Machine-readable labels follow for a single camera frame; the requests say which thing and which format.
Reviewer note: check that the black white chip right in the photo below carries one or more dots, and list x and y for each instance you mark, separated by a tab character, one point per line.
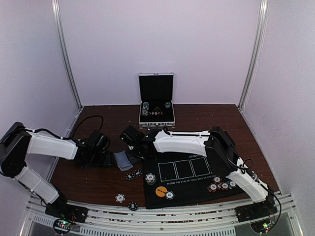
137	173

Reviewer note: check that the right aluminium frame post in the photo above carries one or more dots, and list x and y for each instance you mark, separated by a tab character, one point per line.
259	35

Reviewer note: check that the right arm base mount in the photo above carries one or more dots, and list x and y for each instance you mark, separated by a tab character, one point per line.
261	216

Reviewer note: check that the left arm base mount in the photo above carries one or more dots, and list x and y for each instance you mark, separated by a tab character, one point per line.
66	218

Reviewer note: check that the left aluminium frame post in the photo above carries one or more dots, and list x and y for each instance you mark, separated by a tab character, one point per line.
65	56

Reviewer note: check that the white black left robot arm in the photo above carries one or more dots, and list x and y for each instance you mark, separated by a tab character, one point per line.
18	142

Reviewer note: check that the aluminium frame rail front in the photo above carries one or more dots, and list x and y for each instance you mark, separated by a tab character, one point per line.
200	220

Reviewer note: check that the black white chip on rail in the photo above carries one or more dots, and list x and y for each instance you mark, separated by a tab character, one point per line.
133	206

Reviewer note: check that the small chip stack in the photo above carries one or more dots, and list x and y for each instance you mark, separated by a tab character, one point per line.
150	178

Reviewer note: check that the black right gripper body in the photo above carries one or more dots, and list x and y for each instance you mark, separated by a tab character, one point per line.
137	152

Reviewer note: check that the black white chip left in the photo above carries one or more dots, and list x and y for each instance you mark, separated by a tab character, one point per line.
129	176

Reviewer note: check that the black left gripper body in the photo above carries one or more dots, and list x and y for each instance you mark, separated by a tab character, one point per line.
97	160

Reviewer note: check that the black poker table mat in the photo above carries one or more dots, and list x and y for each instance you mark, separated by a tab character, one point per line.
187	175

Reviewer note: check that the aluminium poker case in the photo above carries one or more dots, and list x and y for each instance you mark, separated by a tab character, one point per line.
157	88

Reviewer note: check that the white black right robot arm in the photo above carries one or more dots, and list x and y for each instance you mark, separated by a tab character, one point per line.
215	145

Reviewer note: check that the white blue chip flat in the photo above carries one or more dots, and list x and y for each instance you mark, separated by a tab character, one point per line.
120	198

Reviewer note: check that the orange big blind button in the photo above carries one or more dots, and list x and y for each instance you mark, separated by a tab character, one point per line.
161	191

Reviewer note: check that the black orange hundred chip stack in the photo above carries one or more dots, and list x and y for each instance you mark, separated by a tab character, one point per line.
224	186

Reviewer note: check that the grey playing card deck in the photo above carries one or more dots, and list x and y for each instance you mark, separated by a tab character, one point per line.
123	161

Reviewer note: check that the blue green fifty chip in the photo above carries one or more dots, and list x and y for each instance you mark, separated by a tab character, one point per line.
169	195

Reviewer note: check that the chips in case right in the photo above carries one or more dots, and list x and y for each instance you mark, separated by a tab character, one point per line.
168	105

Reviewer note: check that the chips row in case left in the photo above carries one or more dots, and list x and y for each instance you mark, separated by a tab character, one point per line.
145	109

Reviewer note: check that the aluminium frame post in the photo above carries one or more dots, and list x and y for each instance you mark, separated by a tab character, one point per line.
65	56
259	35

